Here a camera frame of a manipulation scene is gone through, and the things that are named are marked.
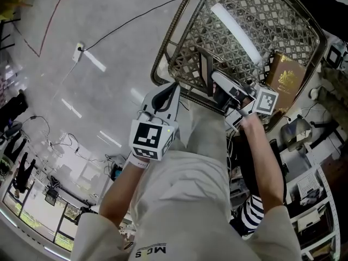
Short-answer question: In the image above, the person's beige clothing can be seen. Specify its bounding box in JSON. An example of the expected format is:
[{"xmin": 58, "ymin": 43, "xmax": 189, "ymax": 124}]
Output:
[{"xmin": 70, "ymin": 102, "xmax": 302, "ymax": 261}]

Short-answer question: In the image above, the black floor cable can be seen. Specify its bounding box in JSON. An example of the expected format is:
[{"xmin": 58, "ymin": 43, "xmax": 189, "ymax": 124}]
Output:
[{"xmin": 78, "ymin": 0, "xmax": 207, "ymax": 51}]

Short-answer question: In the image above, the white metal shelf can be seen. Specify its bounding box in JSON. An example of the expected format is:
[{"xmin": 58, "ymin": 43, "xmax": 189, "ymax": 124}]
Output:
[{"xmin": 279, "ymin": 139, "xmax": 342, "ymax": 261}]

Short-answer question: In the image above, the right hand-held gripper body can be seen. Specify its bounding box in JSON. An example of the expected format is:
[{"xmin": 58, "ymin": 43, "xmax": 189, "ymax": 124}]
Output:
[{"xmin": 210, "ymin": 71, "xmax": 279, "ymax": 130}]

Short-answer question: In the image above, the rattan table with glass top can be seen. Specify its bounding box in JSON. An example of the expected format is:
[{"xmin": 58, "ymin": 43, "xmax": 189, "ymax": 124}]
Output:
[{"xmin": 150, "ymin": 0, "xmax": 328, "ymax": 134}]

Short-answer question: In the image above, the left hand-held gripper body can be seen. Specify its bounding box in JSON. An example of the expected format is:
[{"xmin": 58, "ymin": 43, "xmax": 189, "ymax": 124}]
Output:
[{"xmin": 129, "ymin": 82, "xmax": 182, "ymax": 161}]

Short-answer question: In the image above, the person's left forearm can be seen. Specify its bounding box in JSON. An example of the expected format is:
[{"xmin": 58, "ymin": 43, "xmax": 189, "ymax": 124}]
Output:
[{"xmin": 99, "ymin": 156, "xmax": 150, "ymax": 228}]

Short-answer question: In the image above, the dark picture frame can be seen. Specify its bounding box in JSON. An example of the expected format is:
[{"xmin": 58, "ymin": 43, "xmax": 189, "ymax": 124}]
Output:
[{"xmin": 196, "ymin": 46, "xmax": 216, "ymax": 97}]

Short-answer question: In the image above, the white wristband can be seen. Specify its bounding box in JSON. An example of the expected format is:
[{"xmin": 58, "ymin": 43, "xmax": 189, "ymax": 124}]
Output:
[{"xmin": 127, "ymin": 151, "xmax": 151, "ymax": 170}]

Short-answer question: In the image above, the black office chair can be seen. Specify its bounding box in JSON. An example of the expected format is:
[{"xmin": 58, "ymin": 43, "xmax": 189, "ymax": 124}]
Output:
[{"xmin": 43, "ymin": 176, "xmax": 60, "ymax": 207}]

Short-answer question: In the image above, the black and white striped cloth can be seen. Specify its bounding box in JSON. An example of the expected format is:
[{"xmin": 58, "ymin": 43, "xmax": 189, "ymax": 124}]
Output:
[{"xmin": 235, "ymin": 194, "xmax": 266, "ymax": 237}]

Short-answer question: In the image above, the person's right forearm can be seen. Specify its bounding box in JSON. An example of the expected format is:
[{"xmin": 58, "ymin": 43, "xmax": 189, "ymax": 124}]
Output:
[{"xmin": 239, "ymin": 115, "xmax": 285, "ymax": 225}]

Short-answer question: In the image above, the white power strip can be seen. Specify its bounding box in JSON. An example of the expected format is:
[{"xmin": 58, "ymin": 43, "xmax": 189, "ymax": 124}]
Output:
[{"xmin": 72, "ymin": 42, "xmax": 85, "ymax": 63}]

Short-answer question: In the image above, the brown box with gold crest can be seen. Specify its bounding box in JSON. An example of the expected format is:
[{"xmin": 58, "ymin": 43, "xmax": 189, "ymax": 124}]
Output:
[{"xmin": 264, "ymin": 51, "xmax": 308, "ymax": 119}]

